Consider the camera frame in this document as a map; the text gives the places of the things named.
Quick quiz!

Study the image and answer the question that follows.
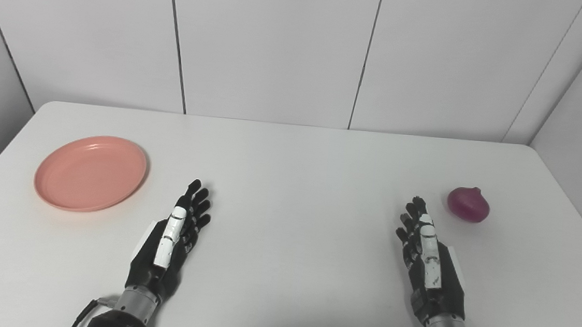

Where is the pink round plate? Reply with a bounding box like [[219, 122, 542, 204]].
[[32, 131, 150, 218]]

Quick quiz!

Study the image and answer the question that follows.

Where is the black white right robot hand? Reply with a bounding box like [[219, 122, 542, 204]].
[[388, 194, 475, 327]]

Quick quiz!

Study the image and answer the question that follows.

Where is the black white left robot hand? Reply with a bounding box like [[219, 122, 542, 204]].
[[124, 174, 215, 303]]

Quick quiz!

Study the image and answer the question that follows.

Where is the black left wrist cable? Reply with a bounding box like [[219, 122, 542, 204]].
[[69, 296, 120, 327]]

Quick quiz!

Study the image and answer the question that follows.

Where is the purple red onion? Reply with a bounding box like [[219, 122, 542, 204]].
[[446, 185, 492, 224]]

